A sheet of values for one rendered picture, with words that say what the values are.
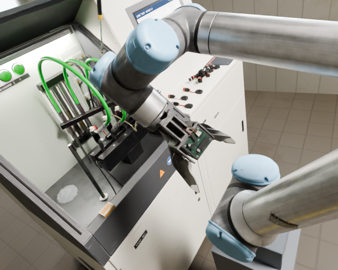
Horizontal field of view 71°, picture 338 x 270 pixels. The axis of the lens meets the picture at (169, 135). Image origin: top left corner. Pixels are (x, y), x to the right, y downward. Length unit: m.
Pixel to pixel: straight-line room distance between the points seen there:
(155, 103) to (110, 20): 0.80
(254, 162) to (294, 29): 0.35
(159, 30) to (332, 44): 0.24
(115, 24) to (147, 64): 0.86
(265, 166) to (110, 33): 0.90
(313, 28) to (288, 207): 0.27
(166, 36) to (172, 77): 1.03
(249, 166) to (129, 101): 0.35
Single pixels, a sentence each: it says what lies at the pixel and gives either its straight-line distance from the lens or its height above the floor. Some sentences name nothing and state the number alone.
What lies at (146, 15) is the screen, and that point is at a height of 1.38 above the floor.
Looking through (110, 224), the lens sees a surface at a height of 0.91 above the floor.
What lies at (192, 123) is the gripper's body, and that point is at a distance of 0.49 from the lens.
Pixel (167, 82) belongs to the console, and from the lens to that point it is 1.37.
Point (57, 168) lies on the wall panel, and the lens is 1.36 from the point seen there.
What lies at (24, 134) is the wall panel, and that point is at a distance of 1.24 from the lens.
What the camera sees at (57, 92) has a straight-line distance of 1.25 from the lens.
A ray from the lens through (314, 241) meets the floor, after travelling 1.84.
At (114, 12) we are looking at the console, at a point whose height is 1.45.
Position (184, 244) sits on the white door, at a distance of 1.49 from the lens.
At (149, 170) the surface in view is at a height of 0.94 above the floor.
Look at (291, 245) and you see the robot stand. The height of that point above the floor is 0.80.
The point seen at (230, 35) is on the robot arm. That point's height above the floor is 1.47.
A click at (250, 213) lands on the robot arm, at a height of 1.18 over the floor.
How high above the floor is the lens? 1.60
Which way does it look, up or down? 36 degrees down
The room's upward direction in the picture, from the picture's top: 18 degrees counter-clockwise
